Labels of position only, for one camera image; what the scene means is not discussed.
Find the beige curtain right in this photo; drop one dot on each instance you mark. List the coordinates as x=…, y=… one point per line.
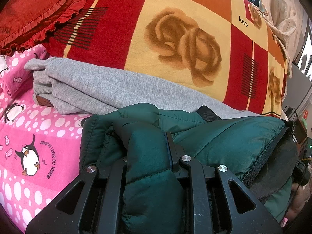
x=287, y=18

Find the dark green quilted jacket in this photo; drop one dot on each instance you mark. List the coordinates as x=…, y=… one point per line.
x=258, y=150

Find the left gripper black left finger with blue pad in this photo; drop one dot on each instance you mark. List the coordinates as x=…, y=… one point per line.
x=91, y=203

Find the right hand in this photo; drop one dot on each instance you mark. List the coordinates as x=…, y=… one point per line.
x=301, y=196

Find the red heart ruffled pillow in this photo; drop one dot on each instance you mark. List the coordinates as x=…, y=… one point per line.
x=26, y=23

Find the pink penguin bedsheet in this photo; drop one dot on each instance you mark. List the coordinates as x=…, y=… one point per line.
x=41, y=128

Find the red orange rose blanket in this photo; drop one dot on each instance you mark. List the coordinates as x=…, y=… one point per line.
x=222, y=48

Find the grey folded sweater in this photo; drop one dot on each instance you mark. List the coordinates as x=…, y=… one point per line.
x=109, y=90

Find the grey cabinet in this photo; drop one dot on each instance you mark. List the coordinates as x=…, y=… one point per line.
x=298, y=91

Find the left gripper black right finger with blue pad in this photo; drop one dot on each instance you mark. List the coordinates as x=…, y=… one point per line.
x=215, y=200

